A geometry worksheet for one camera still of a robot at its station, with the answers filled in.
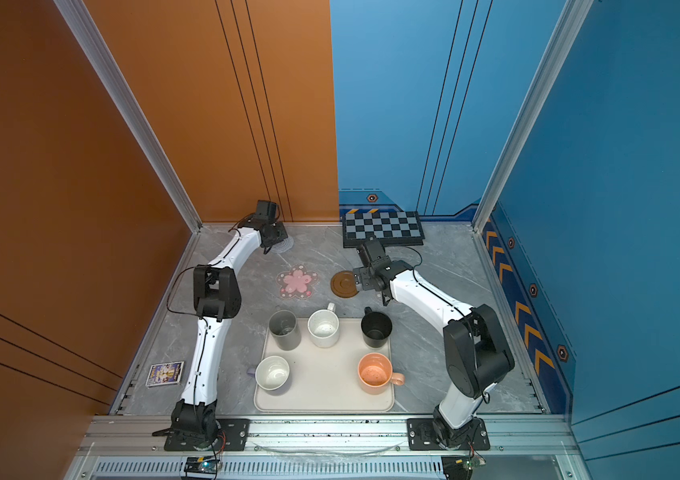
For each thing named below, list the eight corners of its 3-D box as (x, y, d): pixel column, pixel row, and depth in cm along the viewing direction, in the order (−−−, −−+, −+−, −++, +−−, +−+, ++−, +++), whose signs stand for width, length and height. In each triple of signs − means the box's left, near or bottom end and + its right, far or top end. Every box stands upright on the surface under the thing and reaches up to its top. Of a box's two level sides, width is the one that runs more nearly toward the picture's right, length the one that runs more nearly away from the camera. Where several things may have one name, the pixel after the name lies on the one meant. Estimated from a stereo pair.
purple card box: (149, 388, 83) (144, 385, 81) (155, 367, 87) (150, 364, 85) (180, 384, 84) (175, 381, 82) (184, 364, 88) (180, 360, 85)
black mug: (353, 337, 91) (353, 322, 83) (365, 318, 95) (366, 302, 87) (381, 353, 88) (384, 339, 80) (392, 332, 92) (396, 317, 84)
